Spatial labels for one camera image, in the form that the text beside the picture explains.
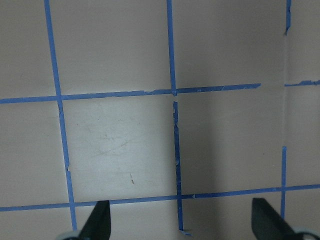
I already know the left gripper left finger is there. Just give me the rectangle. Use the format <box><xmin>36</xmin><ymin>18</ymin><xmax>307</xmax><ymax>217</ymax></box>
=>
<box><xmin>76</xmin><ymin>200</ymin><xmax>111</xmax><ymax>240</ymax></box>

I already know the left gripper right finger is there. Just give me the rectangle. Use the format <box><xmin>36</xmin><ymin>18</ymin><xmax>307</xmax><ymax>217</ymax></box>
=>
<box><xmin>251</xmin><ymin>198</ymin><xmax>300</xmax><ymax>240</ymax></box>

